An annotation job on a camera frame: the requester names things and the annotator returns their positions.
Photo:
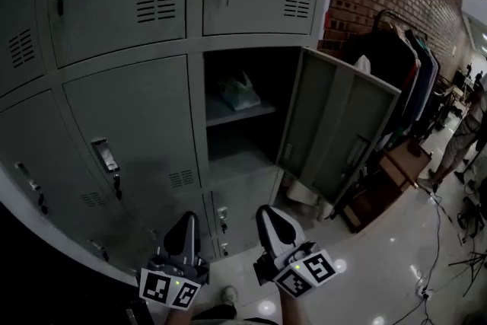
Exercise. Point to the cluttered work table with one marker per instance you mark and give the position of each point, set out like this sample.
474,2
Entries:
458,87

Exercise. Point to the grey locker door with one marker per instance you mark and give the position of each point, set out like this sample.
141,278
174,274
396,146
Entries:
323,118

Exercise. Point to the white fabric bundle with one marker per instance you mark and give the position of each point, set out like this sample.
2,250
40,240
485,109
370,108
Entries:
300,194

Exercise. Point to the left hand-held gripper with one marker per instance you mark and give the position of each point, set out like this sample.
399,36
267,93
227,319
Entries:
156,287

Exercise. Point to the person's dark shorts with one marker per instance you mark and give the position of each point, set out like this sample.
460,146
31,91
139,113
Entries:
215,313

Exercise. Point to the small dark hanging key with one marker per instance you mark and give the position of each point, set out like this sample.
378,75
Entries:
43,203
117,188

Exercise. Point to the grey metal locker cabinet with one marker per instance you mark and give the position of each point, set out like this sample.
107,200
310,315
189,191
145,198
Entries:
125,95

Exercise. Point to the brown wooden crate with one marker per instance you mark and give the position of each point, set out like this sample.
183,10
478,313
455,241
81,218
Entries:
399,167

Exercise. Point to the pile of black equipment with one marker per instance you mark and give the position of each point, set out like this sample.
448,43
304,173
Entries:
473,217

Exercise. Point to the person's right forearm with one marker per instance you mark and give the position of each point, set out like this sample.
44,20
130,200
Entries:
291,310

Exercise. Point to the small metal door lock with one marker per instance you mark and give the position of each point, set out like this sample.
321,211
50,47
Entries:
225,249

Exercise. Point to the white hanging garment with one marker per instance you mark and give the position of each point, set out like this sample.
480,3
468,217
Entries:
362,65

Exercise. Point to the black metal clothes rack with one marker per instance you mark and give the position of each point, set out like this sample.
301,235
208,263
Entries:
395,16

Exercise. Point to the white plastic bag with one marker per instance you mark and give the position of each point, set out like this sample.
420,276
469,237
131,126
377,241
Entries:
239,95

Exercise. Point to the metal door lock with key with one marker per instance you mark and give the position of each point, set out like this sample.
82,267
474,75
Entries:
222,218

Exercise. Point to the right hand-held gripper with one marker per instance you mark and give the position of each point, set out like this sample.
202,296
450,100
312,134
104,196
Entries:
304,278

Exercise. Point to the black box with metal edge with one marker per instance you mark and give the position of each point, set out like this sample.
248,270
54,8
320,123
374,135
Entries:
139,314

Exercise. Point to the row of dark hanging clothes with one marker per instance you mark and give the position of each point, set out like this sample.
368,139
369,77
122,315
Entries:
384,61

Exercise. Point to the white power strip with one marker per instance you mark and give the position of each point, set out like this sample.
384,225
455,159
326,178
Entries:
425,293

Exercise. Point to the black tripod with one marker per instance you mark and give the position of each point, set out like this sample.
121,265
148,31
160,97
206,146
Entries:
475,264

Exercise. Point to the person's left forearm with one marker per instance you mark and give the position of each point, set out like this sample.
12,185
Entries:
177,317

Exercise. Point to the person's left grey shoe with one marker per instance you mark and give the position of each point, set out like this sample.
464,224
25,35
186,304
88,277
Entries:
229,295

